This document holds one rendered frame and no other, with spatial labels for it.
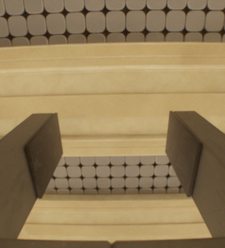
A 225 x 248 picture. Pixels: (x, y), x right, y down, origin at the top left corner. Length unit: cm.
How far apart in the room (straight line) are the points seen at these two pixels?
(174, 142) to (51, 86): 21
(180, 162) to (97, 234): 35
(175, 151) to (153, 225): 31
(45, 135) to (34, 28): 20
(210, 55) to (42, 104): 27
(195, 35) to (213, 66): 5
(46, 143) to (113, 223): 32
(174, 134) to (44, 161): 12
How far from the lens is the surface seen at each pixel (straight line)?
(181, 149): 17
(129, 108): 29
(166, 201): 42
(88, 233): 49
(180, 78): 31
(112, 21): 30
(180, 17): 32
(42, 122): 17
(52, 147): 18
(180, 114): 19
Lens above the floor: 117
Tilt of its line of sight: 67 degrees down
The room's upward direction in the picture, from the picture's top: 179 degrees counter-clockwise
